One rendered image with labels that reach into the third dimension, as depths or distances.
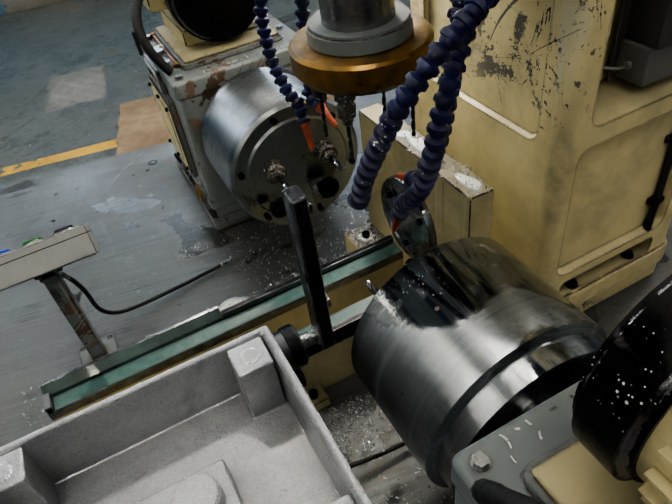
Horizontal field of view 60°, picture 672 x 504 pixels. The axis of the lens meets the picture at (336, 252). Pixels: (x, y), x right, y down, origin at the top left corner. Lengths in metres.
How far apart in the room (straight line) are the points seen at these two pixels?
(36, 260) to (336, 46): 0.58
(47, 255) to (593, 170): 0.83
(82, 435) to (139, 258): 1.12
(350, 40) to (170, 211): 0.87
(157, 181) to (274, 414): 1.36
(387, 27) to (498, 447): 0.46
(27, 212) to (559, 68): 1.31
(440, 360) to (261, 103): 0.59
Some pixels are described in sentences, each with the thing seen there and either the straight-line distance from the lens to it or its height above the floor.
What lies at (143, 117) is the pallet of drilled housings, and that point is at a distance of 3.45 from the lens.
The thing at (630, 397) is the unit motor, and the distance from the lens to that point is 0.39.
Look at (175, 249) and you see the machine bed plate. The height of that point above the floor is 0.80.
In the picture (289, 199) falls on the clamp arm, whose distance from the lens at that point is 0.63.
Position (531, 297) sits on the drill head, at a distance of 0.64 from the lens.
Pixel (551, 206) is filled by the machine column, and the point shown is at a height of 1.09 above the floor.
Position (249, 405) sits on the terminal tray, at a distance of 0.25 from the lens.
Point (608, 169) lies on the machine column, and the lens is 0.93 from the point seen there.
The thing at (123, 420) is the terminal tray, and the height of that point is 1.43.
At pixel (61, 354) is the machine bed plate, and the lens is 1.24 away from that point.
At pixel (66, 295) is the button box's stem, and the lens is 1.08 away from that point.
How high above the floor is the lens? 1.62
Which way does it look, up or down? 42 degrees down
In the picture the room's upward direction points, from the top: 9 degrees counter-clockwise
